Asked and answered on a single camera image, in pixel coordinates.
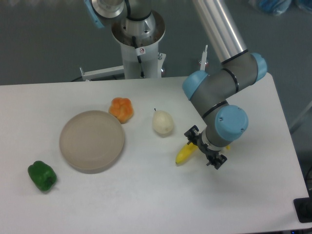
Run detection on green bell pepper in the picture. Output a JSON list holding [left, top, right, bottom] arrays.
[[27, 161, 57, 192]]

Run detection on blue plastic bag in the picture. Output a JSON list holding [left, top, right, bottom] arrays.
[[257, 0, 292, 16]]

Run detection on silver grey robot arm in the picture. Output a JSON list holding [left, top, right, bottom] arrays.
[[86, 0, 267, 169]]

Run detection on white metal bracket right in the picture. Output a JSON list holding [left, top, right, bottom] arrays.
[[199, 44, 209, 71]]

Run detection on black cable on pedestal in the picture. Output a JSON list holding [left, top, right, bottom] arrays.
[[132, 36, 146, 79]]

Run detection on white metal bracket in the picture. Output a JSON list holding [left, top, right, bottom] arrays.
[[199, 44, 209, 71], [79, 65, 124, 81]]

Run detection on white pear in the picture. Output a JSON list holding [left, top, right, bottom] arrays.
[[152, 108, 174, 137]]

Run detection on beige round plate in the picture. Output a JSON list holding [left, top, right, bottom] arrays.
[[59, 110, 125, 174]]

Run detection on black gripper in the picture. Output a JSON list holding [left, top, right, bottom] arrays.
[[184, 125, 227, 170]]

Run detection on black device at table edge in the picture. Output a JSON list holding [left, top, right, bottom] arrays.
[[293, 197, 312, 223]]

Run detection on white metal bracket left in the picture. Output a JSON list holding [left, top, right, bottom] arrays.
[[79, 65, 124, 81]]

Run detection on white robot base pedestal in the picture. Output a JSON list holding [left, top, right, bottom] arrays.
[[112, 10, 165, 79]]

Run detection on orange pumpkin toy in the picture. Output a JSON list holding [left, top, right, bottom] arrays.
[[108, 97, 134, 124]]

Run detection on yellow banana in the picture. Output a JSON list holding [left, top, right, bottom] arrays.
[[175, 143, 231, 166]]

